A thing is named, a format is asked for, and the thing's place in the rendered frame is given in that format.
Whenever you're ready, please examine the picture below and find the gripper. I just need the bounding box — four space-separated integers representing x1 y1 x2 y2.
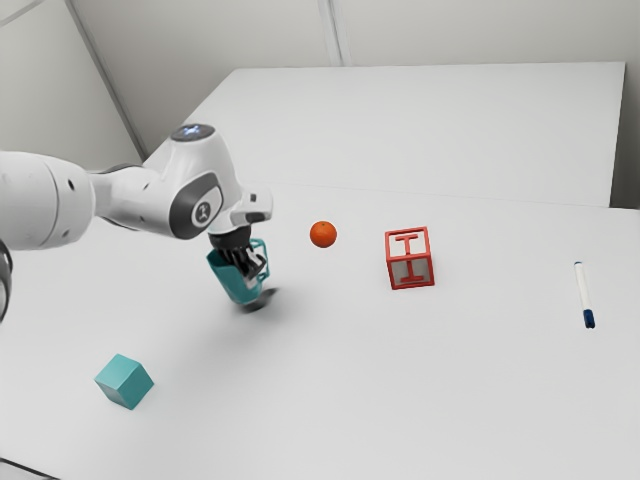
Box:
208 225 269 290

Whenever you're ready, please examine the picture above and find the teal faceted mug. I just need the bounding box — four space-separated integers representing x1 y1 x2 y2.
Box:
205 238 273 306

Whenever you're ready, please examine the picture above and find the orange fruit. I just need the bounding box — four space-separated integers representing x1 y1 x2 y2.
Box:
309 220 338 249

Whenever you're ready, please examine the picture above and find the red letter block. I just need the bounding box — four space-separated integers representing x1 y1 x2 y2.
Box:
384 225 436 291

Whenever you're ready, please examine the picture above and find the teal cube block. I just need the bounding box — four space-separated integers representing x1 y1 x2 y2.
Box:
93 353 155 412

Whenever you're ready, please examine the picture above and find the white pen with blue cap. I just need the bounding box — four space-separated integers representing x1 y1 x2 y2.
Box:
573 260 597 330

